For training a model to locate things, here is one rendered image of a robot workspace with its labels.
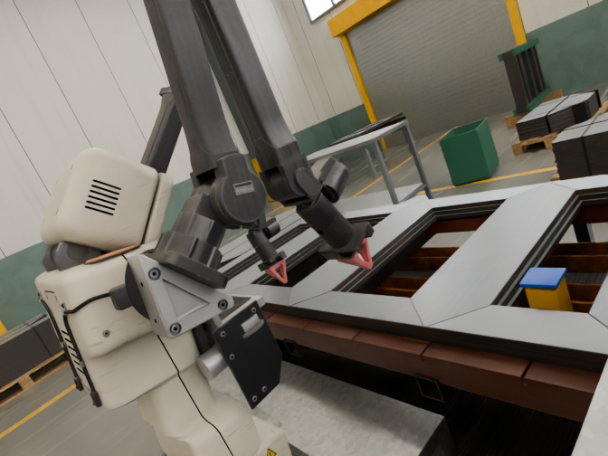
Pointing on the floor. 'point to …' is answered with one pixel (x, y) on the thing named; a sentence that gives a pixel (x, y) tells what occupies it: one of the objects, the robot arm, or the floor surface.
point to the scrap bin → (470, 153)
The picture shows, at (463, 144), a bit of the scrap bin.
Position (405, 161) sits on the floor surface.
